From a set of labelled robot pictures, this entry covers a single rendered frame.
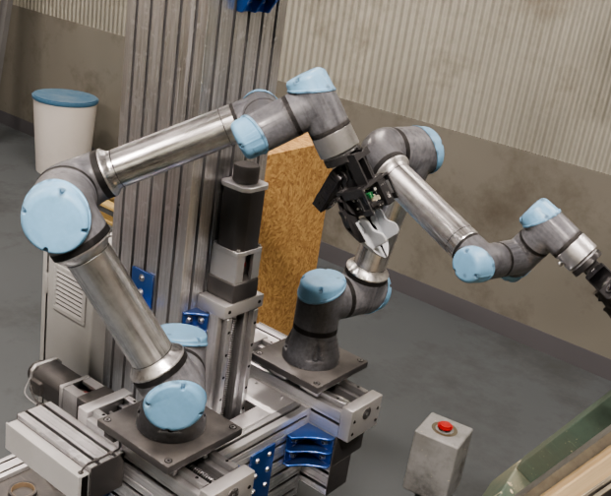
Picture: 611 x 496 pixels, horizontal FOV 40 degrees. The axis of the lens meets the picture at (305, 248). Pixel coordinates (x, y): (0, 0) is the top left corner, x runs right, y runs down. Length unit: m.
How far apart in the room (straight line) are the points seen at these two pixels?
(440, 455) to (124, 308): 0.99
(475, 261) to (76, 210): 0.77
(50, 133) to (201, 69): 5.03
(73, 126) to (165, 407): 5.24
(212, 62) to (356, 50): 3.67
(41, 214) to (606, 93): 3.66
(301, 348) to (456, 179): 3.09
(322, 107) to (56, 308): 1.05
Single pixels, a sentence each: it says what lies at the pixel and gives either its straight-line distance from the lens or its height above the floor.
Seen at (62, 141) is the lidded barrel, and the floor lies 0.31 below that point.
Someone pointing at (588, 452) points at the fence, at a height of 1.16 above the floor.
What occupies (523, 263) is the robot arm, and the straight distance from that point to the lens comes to 1.81.
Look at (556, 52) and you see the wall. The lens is 4.81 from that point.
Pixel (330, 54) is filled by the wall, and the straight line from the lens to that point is 5.55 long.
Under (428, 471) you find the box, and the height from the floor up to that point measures 0.83.
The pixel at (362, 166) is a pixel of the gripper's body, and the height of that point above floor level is 1.70.
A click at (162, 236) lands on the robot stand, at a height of 1.38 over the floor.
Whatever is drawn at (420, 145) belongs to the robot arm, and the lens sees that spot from 1.99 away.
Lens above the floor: 2.07
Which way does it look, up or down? 21 degrees down
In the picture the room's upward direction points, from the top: 9 degrees clockwise
